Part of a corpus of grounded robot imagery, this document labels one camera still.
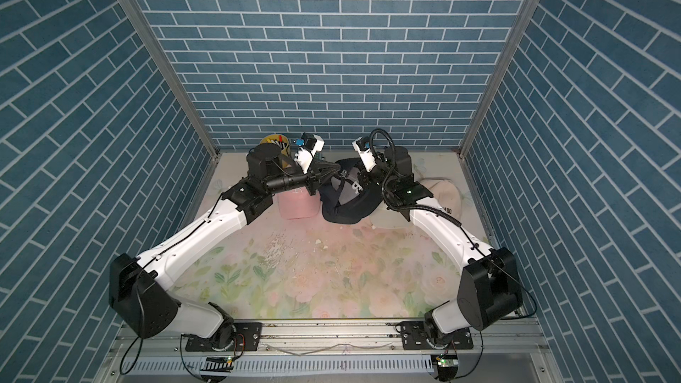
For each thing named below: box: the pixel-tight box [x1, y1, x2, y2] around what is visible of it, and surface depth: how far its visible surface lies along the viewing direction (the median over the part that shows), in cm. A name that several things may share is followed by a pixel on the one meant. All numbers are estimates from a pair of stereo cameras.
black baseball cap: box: [318, 157, 384, 226], surface depth 88 cm
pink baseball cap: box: [276, 186, 321, 220], surface depth 101 cm
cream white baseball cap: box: [369, 202, 412, 229], surface depth 94 cm
